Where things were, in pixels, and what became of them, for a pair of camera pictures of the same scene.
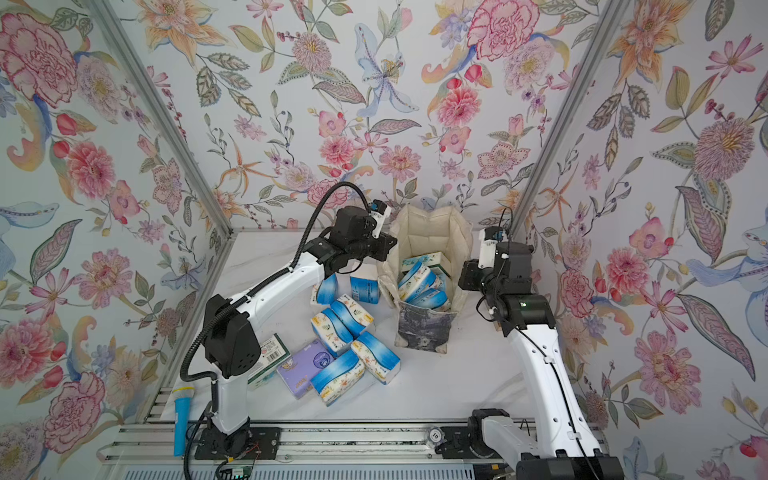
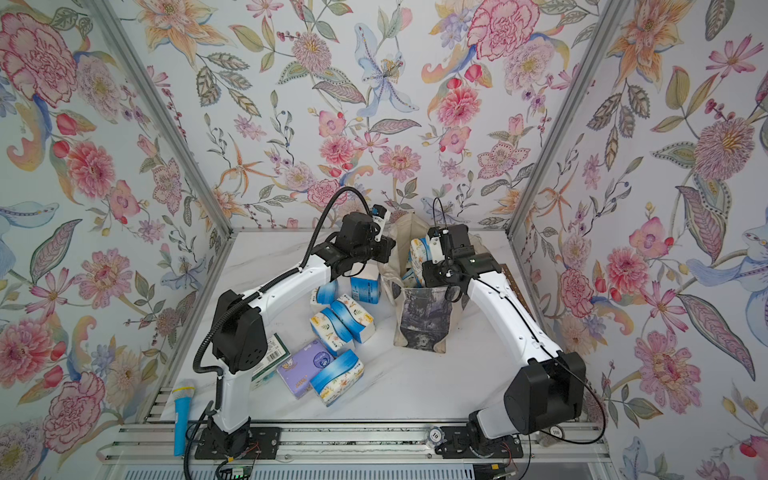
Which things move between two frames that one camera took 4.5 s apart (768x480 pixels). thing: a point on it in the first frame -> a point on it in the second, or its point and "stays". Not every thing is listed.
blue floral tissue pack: x=377 y=359 -> x=421 y=252
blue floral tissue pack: x=330 y=332 stays
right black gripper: x=473 y=274 -> x=430 y=272
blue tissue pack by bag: x=365 y=285 stays
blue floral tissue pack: x=353 y=316 stays
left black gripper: x=382 y=248 stays
